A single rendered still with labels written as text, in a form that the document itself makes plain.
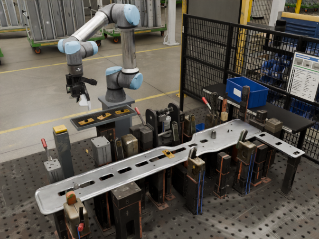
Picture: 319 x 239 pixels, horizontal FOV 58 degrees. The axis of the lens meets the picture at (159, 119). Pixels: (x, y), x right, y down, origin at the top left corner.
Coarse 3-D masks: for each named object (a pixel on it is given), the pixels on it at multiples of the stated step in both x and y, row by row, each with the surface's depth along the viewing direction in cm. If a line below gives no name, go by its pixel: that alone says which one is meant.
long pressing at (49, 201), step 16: (224, 128) 191; (240, 128) 191; (256, 128) 191; (208, 144) 173; (224, 144) 173; (128, 160) 158; (144, 160) 158; (160, 160) 158; (176, 160) 158; (80, 176) 146; (96, 176) 146; (128, 176) 146; (144, 176) 147; (48, 192) 136; (80, 192) 136; (96, 192) 136; (48, 208) 127
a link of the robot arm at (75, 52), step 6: (66, 42) 143; (72, 42) 143; (78, 42) 143; (66, 48) 141; (72, 48) 140; (78, 48) 142; (66, 54) 142; (72, 54) 142; (78, 54) 143; (84, 54) 147; (66, 60) 145; (72, 60) 143; (78, 60) 144
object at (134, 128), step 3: (135, 126) 173; (132, 129) 169; (135, 129) 169; (138, 129) 170; (132, 132) 169; (135, 132) 170; (138, 132) 171; (135, 135) 170; (138, 135) 172; (138, 138) 173; (138, 141) 174; (138, 144) 175; (138, 147) 176; (138, 150) 177; (138, 153) 178; (138, 165) 182
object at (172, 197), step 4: (160, 156) 168; (164, 156) 164; (168, 168) 166; (168, 172) 168; (168, 176) 169; (168, 180) 170; (168, 184) 172; (168, 188) 173; (168, 192) 175; (168, 196) 176; (172, 196) 176; (168, 200) 173
